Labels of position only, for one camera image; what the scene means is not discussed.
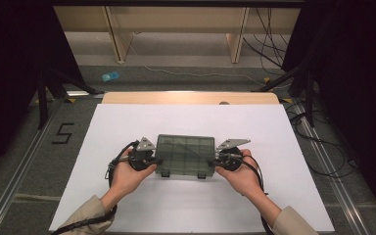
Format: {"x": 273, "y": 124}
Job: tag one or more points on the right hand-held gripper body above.
{"x": 231, "y": 143}

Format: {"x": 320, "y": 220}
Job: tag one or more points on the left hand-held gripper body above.
{"x": 143, "y": 145}

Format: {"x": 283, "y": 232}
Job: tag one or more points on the grey translucent compartment box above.
{"x": 184, "y": 156}

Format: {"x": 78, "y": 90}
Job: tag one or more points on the person's right hand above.
{"x": 244, "y": 179}

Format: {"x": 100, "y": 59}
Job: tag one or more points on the person's left hand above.
{"x": 125, "y": 179}

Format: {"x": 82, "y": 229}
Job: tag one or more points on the white table sheet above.
{"x": 127, "y": 120}

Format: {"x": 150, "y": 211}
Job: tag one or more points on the blue card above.
{"x": 110, "y": 76}

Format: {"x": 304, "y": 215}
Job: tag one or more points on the black metal stand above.
{"x": 42, "y": 98}
{"x": 309, "y": 98}

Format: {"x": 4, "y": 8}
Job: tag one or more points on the wooden shelf unit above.
{"x": 176, "y": 19}

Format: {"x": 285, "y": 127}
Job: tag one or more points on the dark curtain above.
{"x": 13, "y": 65}
{"x": 355, "y": 65}

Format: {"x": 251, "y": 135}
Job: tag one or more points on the silver floor bracket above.
{"x": 77, "y": 93}

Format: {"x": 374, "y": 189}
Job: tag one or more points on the aluminium floor rail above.
{"x": 19, "y": 173}
{"x": 333, "y": 169}

